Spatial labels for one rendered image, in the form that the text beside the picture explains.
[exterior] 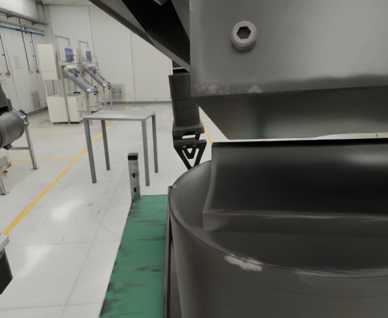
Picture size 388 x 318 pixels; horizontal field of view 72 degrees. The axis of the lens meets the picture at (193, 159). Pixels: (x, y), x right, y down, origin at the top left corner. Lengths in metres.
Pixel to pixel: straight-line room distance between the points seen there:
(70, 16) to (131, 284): 9.66
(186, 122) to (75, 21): 9.48
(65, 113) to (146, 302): 6.50
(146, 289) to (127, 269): 0.07
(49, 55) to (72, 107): 1.15
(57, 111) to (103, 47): 3.48
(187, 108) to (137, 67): 9.00
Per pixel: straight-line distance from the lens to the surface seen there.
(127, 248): 0.69
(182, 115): 0.56
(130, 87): 9.61
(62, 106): 6.92
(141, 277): 0.61
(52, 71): 6.89
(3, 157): 4.21
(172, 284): 0.58
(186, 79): 0.55
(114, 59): 9.65
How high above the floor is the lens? 1.37
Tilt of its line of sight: 20 degrees down
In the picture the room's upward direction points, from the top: straight up
